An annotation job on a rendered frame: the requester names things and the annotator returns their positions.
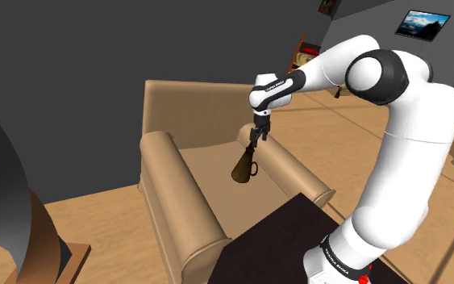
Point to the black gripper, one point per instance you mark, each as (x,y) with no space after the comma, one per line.
(261,126)

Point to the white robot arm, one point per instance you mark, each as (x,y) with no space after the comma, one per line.
(415,129)

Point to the brown cone-shaped jug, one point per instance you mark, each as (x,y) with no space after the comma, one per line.
(243,167)

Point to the wooden shelf with red item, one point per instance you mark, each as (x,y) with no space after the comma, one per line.
(303,55)

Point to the tan armchair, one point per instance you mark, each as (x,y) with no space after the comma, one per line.
(179,188)

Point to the dark robot stand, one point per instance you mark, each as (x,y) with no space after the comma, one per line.
(273,244)

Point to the brown and grey curved sculpture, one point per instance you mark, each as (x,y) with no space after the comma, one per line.
(12,212)

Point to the dark wall picture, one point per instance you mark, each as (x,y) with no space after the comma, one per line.
(325,6)

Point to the landscape wall picture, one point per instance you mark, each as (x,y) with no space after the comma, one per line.
(422,24)

